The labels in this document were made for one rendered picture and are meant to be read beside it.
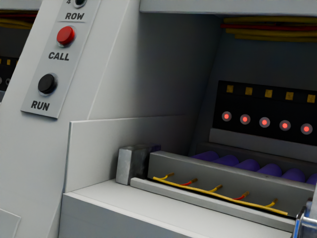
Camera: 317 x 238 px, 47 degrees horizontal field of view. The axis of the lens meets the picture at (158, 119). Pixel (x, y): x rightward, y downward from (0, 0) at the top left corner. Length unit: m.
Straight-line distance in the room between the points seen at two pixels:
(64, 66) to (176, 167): 0.12
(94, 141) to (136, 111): 0.06
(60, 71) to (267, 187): 0.18
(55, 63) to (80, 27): 0.04
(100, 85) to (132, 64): 0.04
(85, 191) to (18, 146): 0.07
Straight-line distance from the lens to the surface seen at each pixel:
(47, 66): 0.31
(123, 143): 0.31
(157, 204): 0.26
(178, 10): 0.29
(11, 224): 0.29
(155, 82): 0.34
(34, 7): 0.39
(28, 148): 0.29
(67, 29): 0.31
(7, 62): 0.61
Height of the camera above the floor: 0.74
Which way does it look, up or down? 13 degrees up
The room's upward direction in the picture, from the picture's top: 17 degrees clockwise
